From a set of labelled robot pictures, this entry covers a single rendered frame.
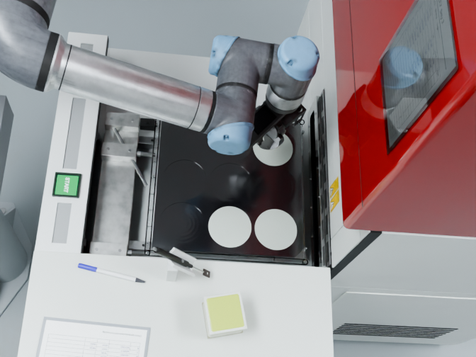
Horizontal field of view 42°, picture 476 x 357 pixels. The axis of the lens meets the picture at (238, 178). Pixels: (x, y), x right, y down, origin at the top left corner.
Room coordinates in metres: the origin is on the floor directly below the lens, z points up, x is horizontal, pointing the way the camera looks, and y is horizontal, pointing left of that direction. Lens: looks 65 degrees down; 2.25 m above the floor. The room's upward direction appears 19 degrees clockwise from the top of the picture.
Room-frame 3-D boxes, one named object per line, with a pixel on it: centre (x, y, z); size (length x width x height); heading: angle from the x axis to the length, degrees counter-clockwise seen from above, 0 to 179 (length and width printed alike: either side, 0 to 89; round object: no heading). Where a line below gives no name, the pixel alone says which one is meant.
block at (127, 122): (0.66, 0.31, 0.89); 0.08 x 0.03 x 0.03; 106
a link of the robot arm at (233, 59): (0.65, 0.06, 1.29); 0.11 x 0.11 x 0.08; 10
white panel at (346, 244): (0.85, -0.15, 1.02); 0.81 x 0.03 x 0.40; 16
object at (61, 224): (0.56, 0.38, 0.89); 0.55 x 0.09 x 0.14; 16
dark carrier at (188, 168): (0.60, 0.01, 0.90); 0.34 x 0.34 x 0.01; 16
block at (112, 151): (0.58, 0.28, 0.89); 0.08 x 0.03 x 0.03; 106
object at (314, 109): (0.67, -0.18, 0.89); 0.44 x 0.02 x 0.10; 16
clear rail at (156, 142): (0.55, 0.19, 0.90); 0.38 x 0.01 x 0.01; 16
